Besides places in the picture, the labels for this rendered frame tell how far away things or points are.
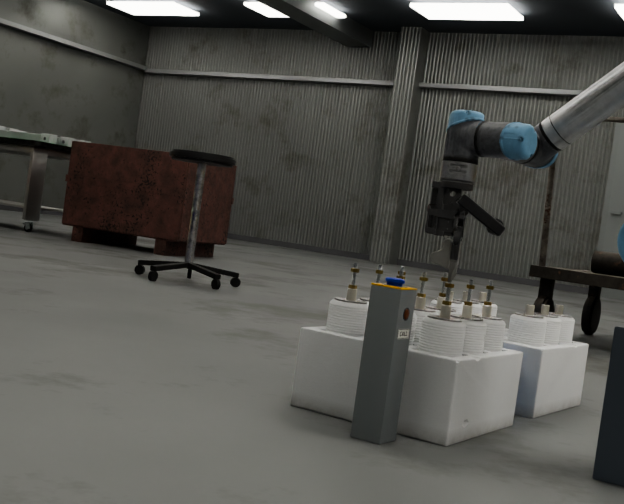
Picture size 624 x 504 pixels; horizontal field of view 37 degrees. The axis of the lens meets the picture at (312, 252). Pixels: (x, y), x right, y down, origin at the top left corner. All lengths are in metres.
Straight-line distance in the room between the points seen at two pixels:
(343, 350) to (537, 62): 10.62
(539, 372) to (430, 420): 0.55
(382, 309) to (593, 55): 10.62
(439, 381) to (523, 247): 10.31
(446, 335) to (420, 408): 0.16
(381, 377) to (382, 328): 0.10
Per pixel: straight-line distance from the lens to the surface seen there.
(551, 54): 12.50
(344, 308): 2.10
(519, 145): 1.94
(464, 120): 2.01
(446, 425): 1.96
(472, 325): 2.10
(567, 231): 12.11
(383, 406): 1.88
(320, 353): 2.09
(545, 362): 2.48
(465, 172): 2.00
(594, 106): 2.03
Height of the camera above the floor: 0.42
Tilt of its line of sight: 2 degrees down
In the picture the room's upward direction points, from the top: 8 degrees clockwise
